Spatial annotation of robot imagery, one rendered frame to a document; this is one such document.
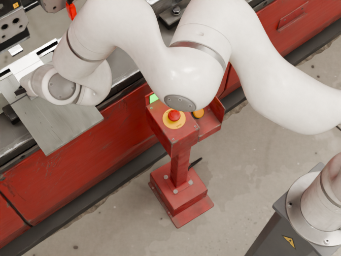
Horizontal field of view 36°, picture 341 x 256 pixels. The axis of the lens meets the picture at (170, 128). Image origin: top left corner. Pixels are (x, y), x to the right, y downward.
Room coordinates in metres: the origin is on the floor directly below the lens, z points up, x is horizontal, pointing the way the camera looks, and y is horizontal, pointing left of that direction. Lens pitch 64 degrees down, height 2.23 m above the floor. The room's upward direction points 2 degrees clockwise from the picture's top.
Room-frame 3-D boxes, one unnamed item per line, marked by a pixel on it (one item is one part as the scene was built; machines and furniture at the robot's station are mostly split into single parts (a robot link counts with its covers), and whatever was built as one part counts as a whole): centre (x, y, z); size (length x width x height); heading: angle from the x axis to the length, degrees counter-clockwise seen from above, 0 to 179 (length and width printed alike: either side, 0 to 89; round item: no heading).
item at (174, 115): (0.73, -0.01, 0.79); 0.04 x 0.04 x 0.04
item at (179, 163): (0.77, -0.04, 0.39); 0.05 x 0.05 x 0.54; 35
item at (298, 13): (1.30, -0.47, 0.59); 0.15 x 0.02 x 0.07; 129
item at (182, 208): (0.74, -0.06, 0.06); 0.25 x 0.20 x 0.12; 35
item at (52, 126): (0.66, 0.33, 1.00); 0.26 x 0.18 x 0.01; 39
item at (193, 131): (0.77, -0.04, 0.75); 0.20 x 0.16 x 0.18; 125
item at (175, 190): (0.77, -0.04, 0.13); 0.10 x 0.10 x 0.01; 35
